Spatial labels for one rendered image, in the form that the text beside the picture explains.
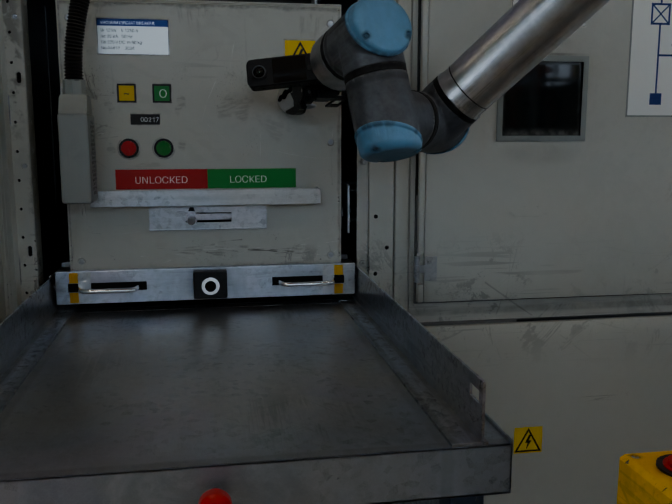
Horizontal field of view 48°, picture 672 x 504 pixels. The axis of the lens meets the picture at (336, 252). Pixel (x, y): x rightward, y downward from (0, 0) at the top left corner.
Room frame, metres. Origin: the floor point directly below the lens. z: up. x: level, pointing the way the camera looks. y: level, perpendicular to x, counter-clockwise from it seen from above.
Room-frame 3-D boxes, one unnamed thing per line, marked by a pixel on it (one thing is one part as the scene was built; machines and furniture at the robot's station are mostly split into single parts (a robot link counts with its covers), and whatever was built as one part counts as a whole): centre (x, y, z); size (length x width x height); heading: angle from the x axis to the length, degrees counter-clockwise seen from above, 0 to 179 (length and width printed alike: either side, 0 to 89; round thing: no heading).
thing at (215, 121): (1.36, 0.23, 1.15); 0.48 x 0.01 x 0.48; 100
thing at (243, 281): (1.38, 0.23, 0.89); 0.54 x 0.05 x 0.06; 100
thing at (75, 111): (1.26, 0.43, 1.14); 0.08 x 0.05 x 0.17; 10
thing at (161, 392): (1.03, 0.18, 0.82); 0.68 x 0.62 x 0.06; 10
